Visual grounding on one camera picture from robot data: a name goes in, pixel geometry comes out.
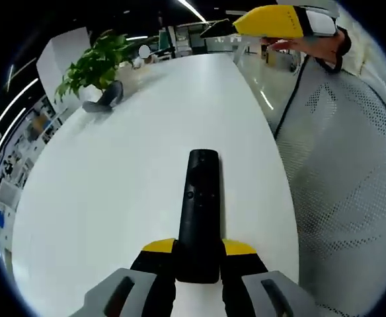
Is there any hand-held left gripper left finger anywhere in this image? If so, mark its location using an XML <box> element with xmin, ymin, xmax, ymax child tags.
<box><xmin>83</xmin><ymin>238</ymin><xmax>178</xmax><ymax>317</ymax></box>

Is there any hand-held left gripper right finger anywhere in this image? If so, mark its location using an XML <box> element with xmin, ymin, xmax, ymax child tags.
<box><xmin>219</xmin><ymin>238</ymin><xmax>318</xmax><ymax>317</ymax></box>

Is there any black remote control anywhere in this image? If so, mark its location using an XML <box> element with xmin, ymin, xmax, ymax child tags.
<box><xmin>175</xmin><ymin>149</ymin><xmax>226</xmax><ymax>284</ymax></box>

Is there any person's right hand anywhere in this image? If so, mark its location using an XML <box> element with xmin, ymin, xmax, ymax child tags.
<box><xmin>260</xmin><ymin>31</ymin><xmax>346</xmax><ymax>63</ymax></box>

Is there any green potted plant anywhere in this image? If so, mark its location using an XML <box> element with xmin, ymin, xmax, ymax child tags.
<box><xmin>54</xmin><ymin>28</ymin><xmax>139</xmax><ymax>114</ymax></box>

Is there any black wrist strap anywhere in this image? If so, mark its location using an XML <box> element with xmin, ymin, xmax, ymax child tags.
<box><xmin>321</xmin><ymin>28</ymin><xmax>352</xmax><ymax>73</ymax></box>

